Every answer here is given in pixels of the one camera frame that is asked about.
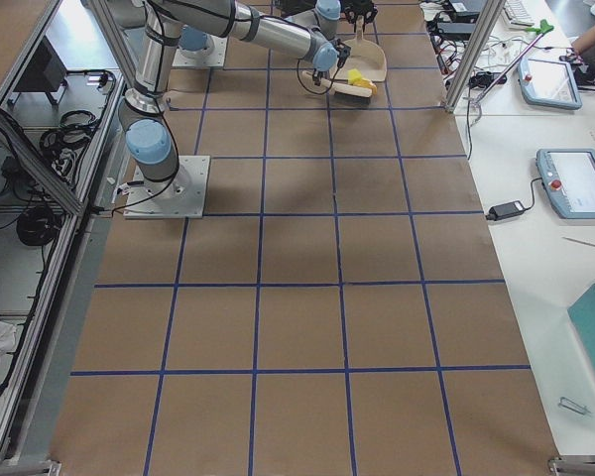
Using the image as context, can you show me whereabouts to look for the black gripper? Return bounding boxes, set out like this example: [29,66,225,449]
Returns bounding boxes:
[344,0,378,23]
[332,42,351,69]

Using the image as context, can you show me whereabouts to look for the yellow sponge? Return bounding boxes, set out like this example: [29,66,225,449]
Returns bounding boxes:
[347,68,371,88]

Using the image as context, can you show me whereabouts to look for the beige plastic dustpan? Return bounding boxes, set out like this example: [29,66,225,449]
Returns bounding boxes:
[336,15,387,83]

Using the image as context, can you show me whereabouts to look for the beige hand brush black bristles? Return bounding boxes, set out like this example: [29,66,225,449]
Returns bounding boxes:
[297,70,375,102]

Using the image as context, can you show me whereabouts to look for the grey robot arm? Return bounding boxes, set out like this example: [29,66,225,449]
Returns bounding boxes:
[119,1,348,198]
[274,0,378,40]

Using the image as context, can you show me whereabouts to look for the blue teach pendant far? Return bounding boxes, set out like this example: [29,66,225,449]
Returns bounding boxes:
[518,58,583,110]

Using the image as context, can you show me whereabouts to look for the blue teach pendant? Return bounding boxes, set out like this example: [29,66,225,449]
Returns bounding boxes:
[518,58,583,110]
[535,148,595,219]

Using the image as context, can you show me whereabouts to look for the black power adapter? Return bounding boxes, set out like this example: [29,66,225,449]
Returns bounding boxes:
[485,200,526,221]

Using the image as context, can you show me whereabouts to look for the blue teach pendant near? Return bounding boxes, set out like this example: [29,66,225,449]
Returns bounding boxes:
[535,148,595,219]

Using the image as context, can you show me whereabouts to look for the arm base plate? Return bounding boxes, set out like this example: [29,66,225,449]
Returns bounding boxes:
[173,33,227,69]
[122,156,210,219]

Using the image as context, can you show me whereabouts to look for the aluminium frame post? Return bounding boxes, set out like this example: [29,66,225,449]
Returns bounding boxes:
[444,0,505,113]

